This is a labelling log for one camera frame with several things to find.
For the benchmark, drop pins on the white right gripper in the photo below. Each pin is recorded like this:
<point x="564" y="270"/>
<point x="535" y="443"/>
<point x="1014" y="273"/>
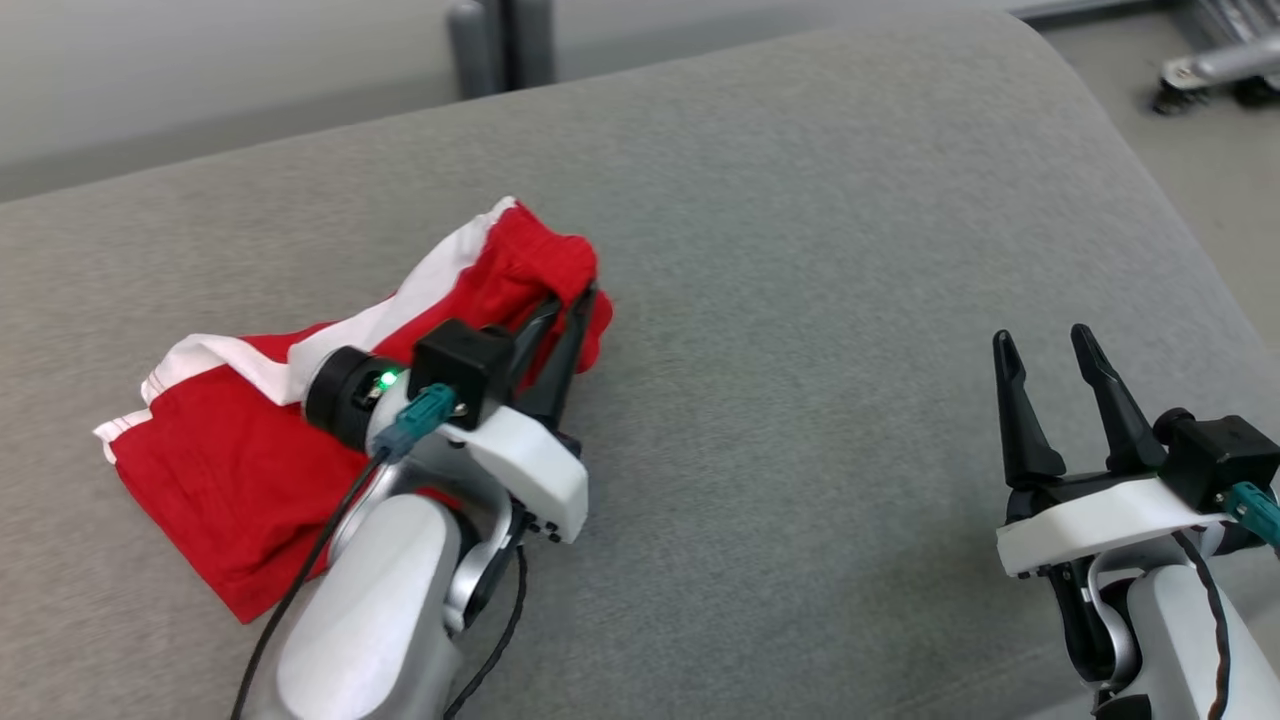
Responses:
<point x="1100" y="525"/>

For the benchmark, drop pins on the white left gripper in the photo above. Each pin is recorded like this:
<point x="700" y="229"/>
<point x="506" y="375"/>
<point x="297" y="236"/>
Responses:
<point x="540" y="475"/>

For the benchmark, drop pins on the red shorts with white stripes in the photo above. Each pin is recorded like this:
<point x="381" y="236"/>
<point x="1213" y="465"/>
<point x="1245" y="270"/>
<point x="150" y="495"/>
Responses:
<point x="220" y="480"/>

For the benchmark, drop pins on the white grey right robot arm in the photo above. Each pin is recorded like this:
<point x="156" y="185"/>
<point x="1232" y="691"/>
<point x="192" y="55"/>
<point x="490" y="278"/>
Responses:
<point x="1190" y="640"/>

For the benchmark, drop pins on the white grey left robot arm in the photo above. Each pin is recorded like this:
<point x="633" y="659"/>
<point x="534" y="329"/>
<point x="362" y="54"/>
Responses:
<point x="360" y="620"/>

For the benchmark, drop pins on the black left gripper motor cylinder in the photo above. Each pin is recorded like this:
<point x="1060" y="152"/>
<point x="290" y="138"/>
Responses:
<point x="338" y="395"/>

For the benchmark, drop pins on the grey fabric sofa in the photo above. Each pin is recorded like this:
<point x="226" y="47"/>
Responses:
<point x="800" y="300"/>

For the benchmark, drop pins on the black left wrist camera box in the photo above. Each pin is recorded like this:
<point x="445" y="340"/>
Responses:
<point x="460" y="365"/>

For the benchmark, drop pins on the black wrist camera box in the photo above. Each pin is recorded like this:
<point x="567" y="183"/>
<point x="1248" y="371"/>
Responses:
<point x="1215" y="455"/>
<point x="460" y="365"/>

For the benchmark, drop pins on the teal left camera connector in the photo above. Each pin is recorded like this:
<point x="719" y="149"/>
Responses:
<point x="420" y="418"/>

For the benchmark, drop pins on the teal camera connector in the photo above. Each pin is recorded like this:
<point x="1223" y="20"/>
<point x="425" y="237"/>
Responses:
<point x="420" y="418"/>
<point x="1258" y="510"/>

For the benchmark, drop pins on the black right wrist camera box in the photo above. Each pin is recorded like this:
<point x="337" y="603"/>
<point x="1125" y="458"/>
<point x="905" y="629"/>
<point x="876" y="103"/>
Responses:
<point x="1215" y="455"/>

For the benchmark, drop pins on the teal right camera connector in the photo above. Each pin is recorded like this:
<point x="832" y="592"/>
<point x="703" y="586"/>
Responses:
<point x="1258" y="510"/>

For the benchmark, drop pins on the dark grey metal post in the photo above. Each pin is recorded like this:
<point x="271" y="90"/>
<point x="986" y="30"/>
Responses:
<point x="500" y="45"/>

